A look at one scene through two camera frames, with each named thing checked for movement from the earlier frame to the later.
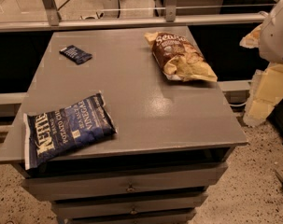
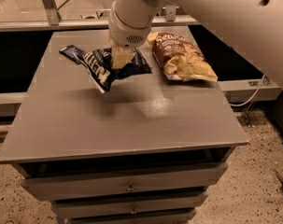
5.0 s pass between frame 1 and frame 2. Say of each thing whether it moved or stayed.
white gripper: moved
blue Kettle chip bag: moved
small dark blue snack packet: stayed
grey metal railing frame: stayed
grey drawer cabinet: stayed
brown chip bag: stayed
